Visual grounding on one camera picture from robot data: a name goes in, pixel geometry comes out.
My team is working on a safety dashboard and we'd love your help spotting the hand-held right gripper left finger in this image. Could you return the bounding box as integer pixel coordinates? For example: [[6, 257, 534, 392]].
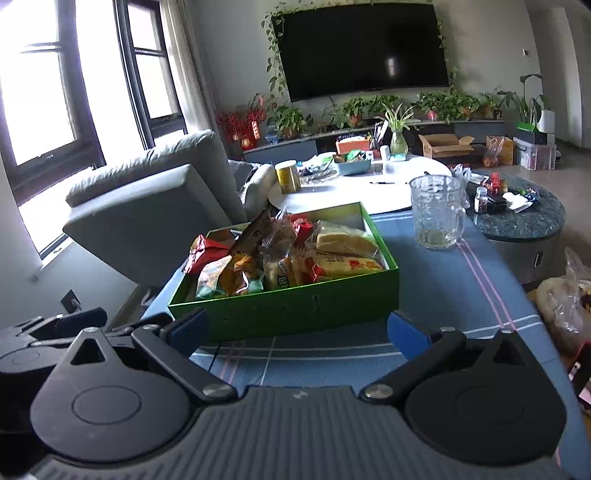
[[58, 307, 238, 402]]

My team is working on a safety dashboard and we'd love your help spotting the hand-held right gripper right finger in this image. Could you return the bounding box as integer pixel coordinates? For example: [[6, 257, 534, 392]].
[[360, 310, 529, 402]]

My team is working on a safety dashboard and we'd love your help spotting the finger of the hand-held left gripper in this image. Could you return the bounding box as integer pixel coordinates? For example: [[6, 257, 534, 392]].
[[0, 308, 109, 347]]

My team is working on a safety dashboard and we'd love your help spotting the green cardboard box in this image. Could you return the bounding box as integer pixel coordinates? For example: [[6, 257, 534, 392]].
[[167, 200, 400, 342]]

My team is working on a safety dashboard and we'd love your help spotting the pile of assorted snack packets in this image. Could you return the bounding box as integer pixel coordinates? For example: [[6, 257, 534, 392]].
[[185, 208, 386, 298]]

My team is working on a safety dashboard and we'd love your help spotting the blue plaid tablecloth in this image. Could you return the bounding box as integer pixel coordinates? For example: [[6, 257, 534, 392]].
[[141, 210, 583, 480]]

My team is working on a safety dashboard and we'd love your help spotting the clear glass mug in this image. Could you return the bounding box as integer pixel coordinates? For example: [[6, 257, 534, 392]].
[[409, 174, 468, 251]]

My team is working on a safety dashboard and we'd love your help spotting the grey sofa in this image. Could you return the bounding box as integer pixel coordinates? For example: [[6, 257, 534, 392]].
[[62, 129, 278, 287]]

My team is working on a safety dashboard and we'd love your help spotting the white round table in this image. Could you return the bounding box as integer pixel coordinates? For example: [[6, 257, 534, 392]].
[[268, 154, 453, 215]]

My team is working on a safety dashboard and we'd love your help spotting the translucent filled plastic bag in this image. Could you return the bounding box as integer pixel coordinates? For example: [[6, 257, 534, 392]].
[[536, 247, 591, 356]]

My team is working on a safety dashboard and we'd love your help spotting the dark marble coffee table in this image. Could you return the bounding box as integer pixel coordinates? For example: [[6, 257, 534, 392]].
[[464, 171, 566, 284]]

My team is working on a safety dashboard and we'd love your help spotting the blue plastic basket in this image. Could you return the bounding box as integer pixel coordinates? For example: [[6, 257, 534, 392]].
[[332, 154, 372, 176]]

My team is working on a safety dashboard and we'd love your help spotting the yellow tin can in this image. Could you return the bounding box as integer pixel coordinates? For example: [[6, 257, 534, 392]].
[[276, 160, 302, 195]]

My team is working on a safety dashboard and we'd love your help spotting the open brown cardboard box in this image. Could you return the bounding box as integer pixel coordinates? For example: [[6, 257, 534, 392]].
[[418, 133, 476, 160]]

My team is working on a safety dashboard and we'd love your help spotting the spider plant in glass vase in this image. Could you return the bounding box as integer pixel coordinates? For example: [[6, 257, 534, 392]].
[[381, 102, 416, 155]]

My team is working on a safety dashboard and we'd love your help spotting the orange box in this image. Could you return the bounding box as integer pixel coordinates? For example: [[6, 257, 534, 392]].
[[335, 137, 372, 155]]

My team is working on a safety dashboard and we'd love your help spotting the long grey television cabinet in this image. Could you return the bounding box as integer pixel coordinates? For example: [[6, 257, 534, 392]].
[[242, 119, 506, 164]]

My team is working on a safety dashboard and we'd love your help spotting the red flower decoration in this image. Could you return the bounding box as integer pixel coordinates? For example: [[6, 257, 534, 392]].
[[217, 95, 269, 149]]

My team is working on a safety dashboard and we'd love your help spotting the clear plastic storage bin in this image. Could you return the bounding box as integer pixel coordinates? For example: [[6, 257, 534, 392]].
[[513, 138, 557, 171]]

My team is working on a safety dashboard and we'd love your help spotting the dark framed window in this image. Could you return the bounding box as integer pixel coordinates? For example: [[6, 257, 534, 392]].
[[0, 0, 185, 259]]

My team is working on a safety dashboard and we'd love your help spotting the potted green plant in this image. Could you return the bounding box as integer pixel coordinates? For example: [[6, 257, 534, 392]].
[[367, 95, 400, 118], [478, 90, 504, 120], [450, 92, 481, 121], [270, 106, 312, 139], [339, 98, 370, 127], [416, 90, 451, 121]]

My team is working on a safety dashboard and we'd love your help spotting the black and green box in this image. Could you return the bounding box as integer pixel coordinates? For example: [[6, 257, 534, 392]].
[[515, 122, 550, 144]]

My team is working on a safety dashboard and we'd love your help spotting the tall plant in white pot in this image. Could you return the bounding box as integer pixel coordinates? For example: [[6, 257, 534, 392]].
[[496, 74, 557, 134]]

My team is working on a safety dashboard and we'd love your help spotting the light curtain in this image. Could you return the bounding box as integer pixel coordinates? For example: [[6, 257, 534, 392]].
[[159, 0, 227, 148]]

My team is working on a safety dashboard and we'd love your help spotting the black wall television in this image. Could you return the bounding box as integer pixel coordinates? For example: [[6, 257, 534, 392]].
[[272, 2, 451, 103]]

